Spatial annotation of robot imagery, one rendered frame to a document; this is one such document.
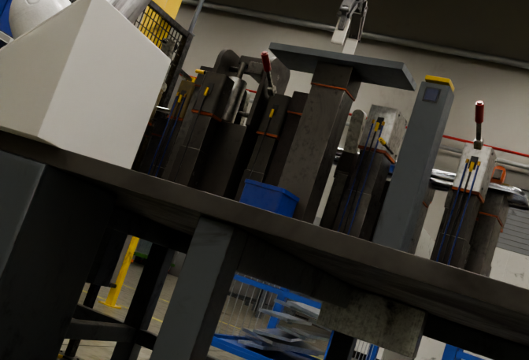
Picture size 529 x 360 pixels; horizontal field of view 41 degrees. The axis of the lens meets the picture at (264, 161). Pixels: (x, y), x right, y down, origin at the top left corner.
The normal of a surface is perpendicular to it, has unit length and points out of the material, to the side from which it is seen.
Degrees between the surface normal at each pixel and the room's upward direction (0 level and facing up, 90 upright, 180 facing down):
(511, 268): 90
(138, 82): 90
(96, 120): 90
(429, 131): 90
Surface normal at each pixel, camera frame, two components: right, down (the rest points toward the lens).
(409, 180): -0.41, -0.29
